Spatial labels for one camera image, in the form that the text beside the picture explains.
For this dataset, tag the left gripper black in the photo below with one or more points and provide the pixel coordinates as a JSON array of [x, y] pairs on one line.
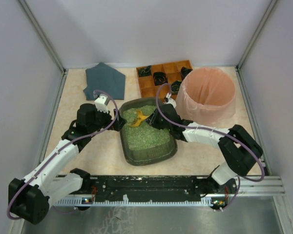
[[115, 119]]

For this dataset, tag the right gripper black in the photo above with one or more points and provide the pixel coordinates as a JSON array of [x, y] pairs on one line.
[[157, 117]]

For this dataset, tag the yellow litter scoop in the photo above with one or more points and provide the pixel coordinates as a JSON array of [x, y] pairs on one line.
[[137, 119]]

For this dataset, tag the dark grey litter box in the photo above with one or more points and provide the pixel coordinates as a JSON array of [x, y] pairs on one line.
[[147, 156]]

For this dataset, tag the trash bin with pink bag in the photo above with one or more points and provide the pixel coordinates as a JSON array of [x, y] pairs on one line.
[[206, 95]]

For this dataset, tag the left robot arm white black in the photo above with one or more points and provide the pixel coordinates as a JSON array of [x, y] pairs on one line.
[[32, 197]]

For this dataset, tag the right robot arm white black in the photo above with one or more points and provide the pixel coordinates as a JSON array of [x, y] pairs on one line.
[[239, 149]]

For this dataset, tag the green litter pellets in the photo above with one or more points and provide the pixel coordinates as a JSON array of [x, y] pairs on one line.
[[144, 136]]

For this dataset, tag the orange wooden compartment tray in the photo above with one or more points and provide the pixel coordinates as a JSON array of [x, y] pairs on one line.
[[172, 70]]

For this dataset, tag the rolled tie yellow floral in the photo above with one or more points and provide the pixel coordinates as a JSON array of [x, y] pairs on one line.
[[175, 86]]

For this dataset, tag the rolled tie orange pattern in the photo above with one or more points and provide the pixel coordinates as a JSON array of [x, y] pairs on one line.
[[159, 78]]

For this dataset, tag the folded grey-blue cloth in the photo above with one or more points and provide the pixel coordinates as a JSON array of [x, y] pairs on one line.
[[105, 78]]

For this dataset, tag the rolled tie green pattern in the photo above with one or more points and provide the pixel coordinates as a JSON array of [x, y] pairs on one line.
[[144, 71]]

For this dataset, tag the rolled tie dark grey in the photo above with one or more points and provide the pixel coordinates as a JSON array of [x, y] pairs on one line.
[[184, 72]]

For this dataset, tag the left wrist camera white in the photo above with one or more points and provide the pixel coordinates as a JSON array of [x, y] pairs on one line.
[[101, 101]]

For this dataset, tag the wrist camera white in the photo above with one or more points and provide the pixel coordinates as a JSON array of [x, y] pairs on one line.
[[101, 101], [169, 100]]

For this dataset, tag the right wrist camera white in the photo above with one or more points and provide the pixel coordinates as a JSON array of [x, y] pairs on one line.
[[169, 100]]

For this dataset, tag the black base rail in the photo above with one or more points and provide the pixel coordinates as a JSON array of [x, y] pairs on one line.
[[151, 191]]

